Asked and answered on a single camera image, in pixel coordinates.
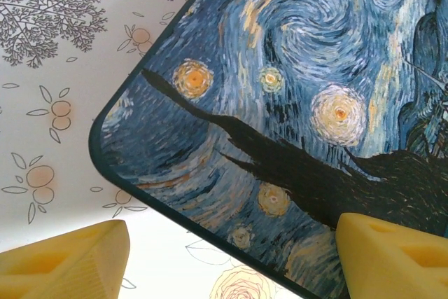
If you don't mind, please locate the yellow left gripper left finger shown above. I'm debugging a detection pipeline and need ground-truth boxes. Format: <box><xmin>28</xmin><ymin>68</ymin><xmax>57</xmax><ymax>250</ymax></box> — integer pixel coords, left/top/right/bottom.
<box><xmin>0</xmin><ymin>218</ymin><xmax>132</xmax><ymax>299</ymax></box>

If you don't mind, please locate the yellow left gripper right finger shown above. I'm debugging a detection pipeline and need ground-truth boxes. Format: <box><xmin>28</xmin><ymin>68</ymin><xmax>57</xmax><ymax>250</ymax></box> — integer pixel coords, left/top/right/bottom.
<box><xmin>335</xmin><ymin>211</ymin><xmax>448</xmax><ymax>299</ymax></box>

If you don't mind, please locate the starry night print box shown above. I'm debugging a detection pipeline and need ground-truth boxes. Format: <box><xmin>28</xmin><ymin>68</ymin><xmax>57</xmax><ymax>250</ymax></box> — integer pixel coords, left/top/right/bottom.
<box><xmin>87</xmin><ymin>0</ymin><xmax>448</xmax><ymax>299</ymax></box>

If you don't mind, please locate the floral print tablecloth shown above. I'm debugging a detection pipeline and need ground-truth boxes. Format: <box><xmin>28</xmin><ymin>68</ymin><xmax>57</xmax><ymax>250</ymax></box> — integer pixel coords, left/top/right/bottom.
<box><xmin>0</xmin><ymin>0</ymin><xmax>305</xmax><ymax>299</ymax></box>

